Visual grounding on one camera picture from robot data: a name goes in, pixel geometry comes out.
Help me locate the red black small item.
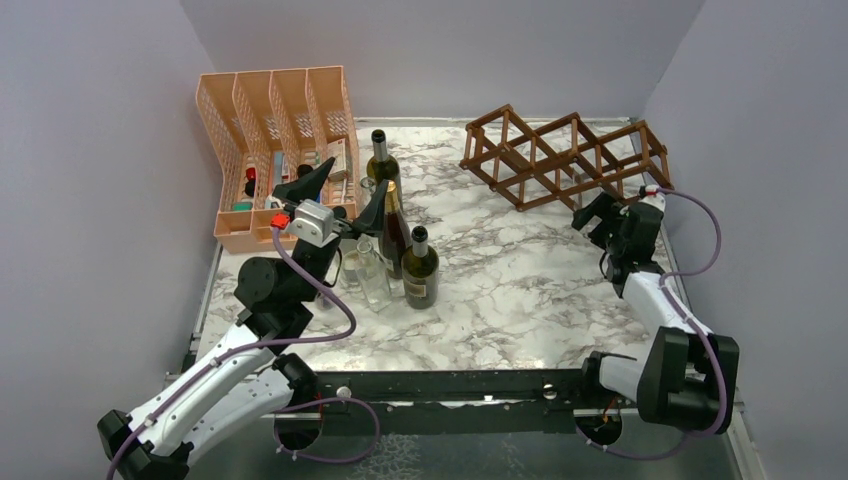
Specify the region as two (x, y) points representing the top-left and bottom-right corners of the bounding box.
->
(243, 167), (257, 198)

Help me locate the clear glass bottle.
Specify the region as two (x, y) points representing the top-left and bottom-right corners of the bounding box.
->
(360, 176), (377, 197)

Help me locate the brown wooden wine rack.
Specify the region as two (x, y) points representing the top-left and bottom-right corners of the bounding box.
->
(459, 104), (673, 212)

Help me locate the dark red gold-foil bottle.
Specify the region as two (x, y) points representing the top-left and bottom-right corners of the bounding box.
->
(379, 181), (411, 279)

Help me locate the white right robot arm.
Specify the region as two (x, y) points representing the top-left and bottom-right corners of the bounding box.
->
(572, 185), (740, 435)

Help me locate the dark green wine bottle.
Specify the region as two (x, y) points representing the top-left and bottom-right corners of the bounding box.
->
(366, 129), (402, 194)

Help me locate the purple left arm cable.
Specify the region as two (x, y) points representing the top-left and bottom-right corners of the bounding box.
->
(104, 225), (382, 480)

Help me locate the clear bottle with white label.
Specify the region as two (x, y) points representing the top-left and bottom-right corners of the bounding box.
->
(339, 239), (364, 289)

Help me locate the orange plastic desk organizer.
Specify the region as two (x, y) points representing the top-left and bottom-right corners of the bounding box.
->
(196, 66), (364, 254)

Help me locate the green bottle silver cap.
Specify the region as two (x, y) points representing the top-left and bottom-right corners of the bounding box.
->
(401, 226), (439, 309)

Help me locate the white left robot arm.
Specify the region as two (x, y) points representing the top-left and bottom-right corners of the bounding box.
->
(97, 158), (393, 479)

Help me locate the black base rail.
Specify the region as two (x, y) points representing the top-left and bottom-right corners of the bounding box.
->
(251, 367), (647, 439)

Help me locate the white box in organizer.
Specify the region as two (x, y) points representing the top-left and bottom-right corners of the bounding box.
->
(327, 138), (351, 182)

